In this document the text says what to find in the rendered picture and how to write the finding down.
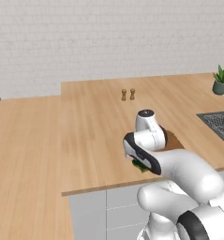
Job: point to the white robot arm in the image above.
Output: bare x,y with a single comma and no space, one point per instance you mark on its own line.
185,175

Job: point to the green sponge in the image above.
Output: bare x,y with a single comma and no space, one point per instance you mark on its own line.
141,166

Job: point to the wooden salt shaker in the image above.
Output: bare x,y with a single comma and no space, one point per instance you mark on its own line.
124,95

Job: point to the grey drawer front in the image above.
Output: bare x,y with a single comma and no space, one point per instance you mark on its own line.
124,232
124,217
122,196

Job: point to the grey cupboard panel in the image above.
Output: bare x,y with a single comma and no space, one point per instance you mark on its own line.
87,215

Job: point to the dark grey sink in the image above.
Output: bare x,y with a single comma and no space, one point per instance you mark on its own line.
219,123

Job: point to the green plant in grey pot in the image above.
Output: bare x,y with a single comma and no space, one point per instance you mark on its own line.
221,84

